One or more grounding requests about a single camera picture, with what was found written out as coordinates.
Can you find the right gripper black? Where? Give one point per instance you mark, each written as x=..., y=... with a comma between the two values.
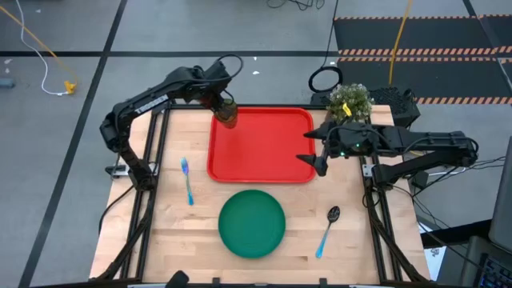
x=352, y=138

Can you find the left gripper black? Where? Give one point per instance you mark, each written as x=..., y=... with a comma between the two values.
x=216, y=96

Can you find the green faceted plastic cup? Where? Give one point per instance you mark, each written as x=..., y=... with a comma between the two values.
x=229, y=118

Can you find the green round plate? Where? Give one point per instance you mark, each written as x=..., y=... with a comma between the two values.
x=252, y=224

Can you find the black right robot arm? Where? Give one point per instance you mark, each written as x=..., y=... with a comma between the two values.
x=432, y=140

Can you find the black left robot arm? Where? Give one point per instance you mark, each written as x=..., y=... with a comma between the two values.
x=152, y=100

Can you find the red plastic tray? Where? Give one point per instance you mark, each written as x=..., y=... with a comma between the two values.
x=260, y=148

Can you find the yellow plant tag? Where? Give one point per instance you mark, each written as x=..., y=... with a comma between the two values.
x=346, y=109

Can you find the potted plant in ribbed pot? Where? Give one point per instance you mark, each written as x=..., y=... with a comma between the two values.
x=350, y=100

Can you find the black perforated box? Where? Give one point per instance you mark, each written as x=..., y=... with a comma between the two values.
x=394, y=100

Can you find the black power adapter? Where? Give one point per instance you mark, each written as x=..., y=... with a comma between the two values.
x=419, y=180

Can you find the black table edge clamp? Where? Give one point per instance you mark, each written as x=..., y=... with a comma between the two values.
x=323, y=281
x=216, y=281

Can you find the black hazard-striped floor mat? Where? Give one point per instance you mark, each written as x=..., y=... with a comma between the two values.
x=420, y=36

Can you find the white paper sheet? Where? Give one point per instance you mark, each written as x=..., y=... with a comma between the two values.
x=434, y=260

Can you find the black rounded object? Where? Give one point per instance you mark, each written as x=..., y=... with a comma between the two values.
x=178, y=278

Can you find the computer monitor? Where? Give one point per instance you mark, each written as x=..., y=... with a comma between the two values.
x=504, y=192

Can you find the black computer keyboard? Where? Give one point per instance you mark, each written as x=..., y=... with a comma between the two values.
x=496, y=274

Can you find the small grey floor object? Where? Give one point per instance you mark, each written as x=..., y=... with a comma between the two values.
x=6, y=82

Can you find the black metal table frame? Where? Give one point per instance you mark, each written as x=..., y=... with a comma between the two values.
x=145, y=224

